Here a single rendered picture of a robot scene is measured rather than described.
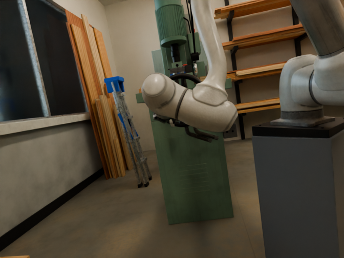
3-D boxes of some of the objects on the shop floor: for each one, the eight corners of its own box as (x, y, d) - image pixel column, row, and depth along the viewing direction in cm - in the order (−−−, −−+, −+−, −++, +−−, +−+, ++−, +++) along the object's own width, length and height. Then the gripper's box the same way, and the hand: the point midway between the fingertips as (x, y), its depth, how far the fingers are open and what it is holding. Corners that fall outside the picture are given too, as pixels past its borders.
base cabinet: (167, 225, 141) (149, 122, 133) (172, 189, 199) (160, 115, 191) (234, 217, 138) (220, 111, 130) (219, 183, 195) (209, 108, 187)
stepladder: (134, 189, 218) (101, 78, 205) (140, 180, 242) (110, 80, 230) (149, 186, 216) (116, 73, 203) (153, 177, 240) (124, 76, 228)
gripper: (181, 95, 78) (185, 114, 101) (147, 101, 79) (158, 118, 103) (184, 114, 77) (187, 129, 100) (149, 120, 78) (160, 133, 101)
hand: (171, 122), depth 98 cm, fingers closed
